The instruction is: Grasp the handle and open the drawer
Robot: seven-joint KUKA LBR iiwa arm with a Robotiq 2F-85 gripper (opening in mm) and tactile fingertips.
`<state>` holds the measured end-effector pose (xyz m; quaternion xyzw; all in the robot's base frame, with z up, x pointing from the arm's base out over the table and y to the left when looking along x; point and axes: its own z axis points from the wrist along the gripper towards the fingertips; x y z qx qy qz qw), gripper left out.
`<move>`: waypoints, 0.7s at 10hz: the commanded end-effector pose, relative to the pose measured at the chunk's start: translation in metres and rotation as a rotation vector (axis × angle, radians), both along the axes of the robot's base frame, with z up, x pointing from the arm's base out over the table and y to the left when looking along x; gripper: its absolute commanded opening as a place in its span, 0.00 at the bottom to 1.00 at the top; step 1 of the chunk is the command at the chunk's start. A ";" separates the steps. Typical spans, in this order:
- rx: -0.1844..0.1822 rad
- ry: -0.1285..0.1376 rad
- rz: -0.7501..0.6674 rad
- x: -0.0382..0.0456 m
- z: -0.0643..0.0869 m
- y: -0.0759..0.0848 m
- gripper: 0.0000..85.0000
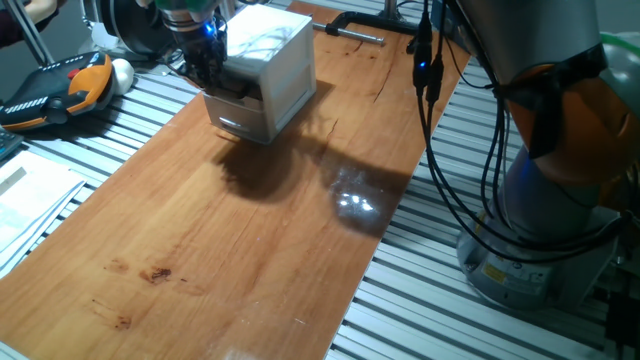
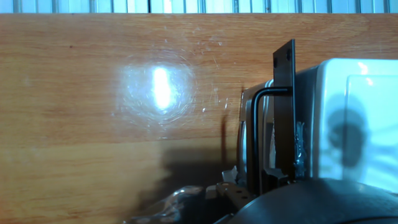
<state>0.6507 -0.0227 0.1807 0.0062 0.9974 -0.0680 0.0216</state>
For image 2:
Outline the gripper right finger with clear pad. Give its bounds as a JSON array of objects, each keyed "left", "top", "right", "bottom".
[{"left": 263, "top": 167, "right": 290, "bottom": 190}]

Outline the white plastic drawer cabinet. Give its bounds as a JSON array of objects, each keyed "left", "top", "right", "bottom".
[{"left": 312, "top": 58, "right": 398, "bottom": 194}]

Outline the black metal drawer handle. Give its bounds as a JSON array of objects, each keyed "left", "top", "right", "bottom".
[{"left": 250, "top": 39, "right": 297, "bottom": 196}]

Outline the glossy wooden board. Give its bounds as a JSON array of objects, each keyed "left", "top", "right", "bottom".
[{"left": 0, "top": 12, "right": 398, "bottom": 224}]

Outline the gripper left finger with clear pad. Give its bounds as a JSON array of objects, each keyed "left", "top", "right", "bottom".
[{"left": 124, "top": 166, "right": 254, "bottom": 224}]

